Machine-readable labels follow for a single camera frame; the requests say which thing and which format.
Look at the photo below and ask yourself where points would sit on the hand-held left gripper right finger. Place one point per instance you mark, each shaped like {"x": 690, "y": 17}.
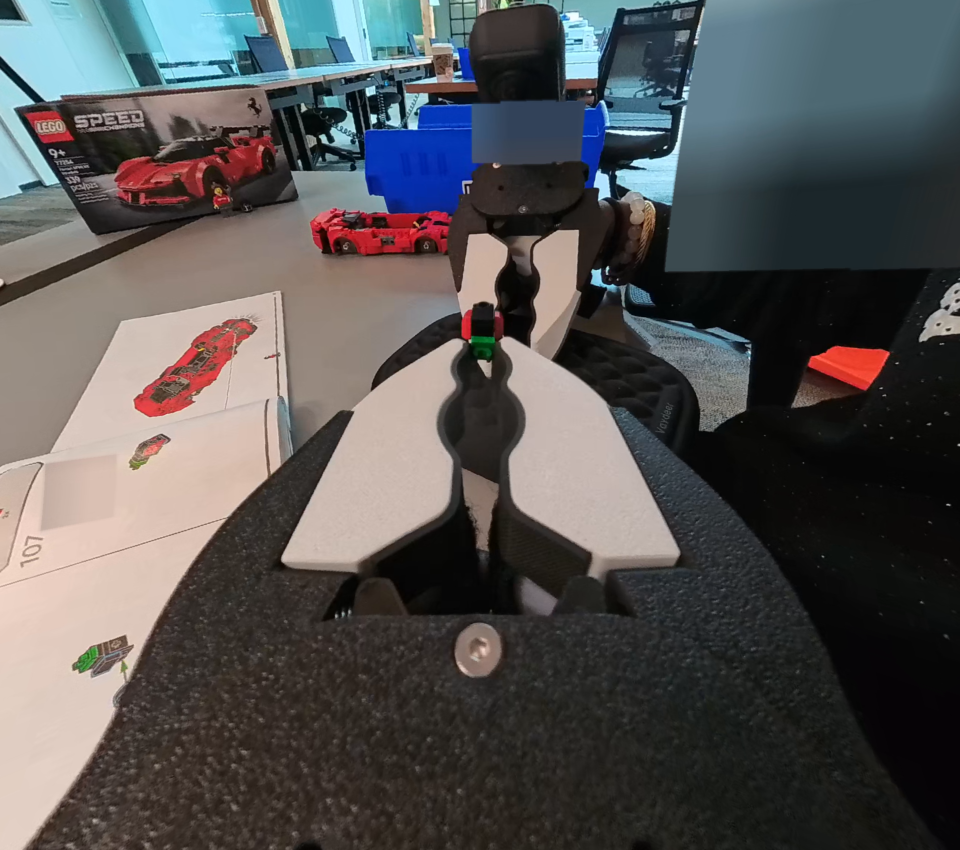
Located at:
{"x": 585, "y": 475}

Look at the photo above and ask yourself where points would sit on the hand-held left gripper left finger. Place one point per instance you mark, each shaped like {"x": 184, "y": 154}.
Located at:
{"x": 382, "y": 475}

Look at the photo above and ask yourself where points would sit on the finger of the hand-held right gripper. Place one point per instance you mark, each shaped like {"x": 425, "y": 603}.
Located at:
{"x": 480, "y": 273}
{"x": 559, "y": 295}

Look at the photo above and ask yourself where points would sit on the red lego car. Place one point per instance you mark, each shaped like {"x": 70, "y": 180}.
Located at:
{"x": 375, "y": 235}

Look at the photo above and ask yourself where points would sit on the lego minifigure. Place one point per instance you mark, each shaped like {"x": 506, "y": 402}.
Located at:
{"x": 220, "y": 199}

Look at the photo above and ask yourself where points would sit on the lego instruction booklet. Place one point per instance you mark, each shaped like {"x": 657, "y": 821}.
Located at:
{"x": 112, "y": 565}

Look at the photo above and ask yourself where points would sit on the lego set cardboard box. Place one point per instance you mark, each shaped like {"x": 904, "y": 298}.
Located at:
{"x": 150, "y": 138}

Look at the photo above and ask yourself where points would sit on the black quilted wrist rest pad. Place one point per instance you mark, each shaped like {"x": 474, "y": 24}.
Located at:
{"x": 622, "y": 378}

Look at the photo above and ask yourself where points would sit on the blue plastic bin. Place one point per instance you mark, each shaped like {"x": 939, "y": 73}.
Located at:
{"x": 412, "y": 160}

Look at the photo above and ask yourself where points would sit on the brown wooden desk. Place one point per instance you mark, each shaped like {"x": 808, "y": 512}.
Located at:
{"x": 442, "y": 85}

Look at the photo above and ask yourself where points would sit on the paper coffee cup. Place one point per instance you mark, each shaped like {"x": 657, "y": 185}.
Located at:
{"x": 443, "y": 61}

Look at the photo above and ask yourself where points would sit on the black mesh office chair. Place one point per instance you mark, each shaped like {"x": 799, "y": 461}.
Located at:
{"x": 645, "y": 63}

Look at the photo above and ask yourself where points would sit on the blue office chair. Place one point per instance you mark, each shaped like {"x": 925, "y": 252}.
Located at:
{"x": 341, "y": 49}
{"x": 266, "y": 54}

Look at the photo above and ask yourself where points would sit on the long white office desk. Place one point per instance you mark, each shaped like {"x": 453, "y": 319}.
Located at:
{"x": 300, "y": 78}

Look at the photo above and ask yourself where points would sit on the orange flat object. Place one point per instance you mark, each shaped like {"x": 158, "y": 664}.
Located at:
{"x": 847, "y": 366}

